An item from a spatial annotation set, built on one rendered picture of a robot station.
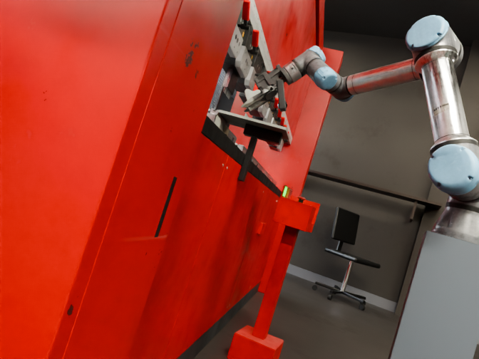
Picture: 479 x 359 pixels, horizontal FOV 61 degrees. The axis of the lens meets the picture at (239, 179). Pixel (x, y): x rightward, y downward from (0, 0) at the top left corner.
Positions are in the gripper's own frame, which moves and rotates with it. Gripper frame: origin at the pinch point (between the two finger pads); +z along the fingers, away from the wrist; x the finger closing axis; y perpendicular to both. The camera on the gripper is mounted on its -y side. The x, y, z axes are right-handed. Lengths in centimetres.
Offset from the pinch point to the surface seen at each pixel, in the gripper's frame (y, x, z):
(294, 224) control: -46, -37, 10
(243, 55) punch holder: 14.9, 9.2, -9.9
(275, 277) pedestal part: -62, -44, 32
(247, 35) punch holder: 20.2, 9.8, -15.3
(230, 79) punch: 12.1, 4.1, -1.1
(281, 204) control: -35, -38, 10
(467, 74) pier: 7, -368, -251
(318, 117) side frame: 30, -215, -54
